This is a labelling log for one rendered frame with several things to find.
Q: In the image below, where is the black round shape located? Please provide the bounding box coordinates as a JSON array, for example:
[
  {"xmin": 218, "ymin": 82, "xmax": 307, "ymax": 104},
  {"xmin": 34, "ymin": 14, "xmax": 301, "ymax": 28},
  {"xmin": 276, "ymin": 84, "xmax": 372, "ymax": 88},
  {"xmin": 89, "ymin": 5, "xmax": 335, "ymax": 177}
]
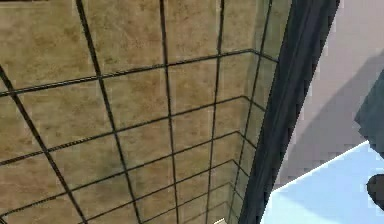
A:
[{"xmin": 366, "ymin": 173, "xmax": 384, "ymax": 212}]

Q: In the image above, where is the black shower frame post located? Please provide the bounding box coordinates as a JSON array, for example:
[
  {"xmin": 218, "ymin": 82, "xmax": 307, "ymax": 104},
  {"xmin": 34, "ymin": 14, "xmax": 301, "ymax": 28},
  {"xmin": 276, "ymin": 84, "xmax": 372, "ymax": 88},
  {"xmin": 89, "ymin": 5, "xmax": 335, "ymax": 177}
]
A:
[{"xmin": 237, "ymin": 0, "xmax": 342, "ymax": 224}]

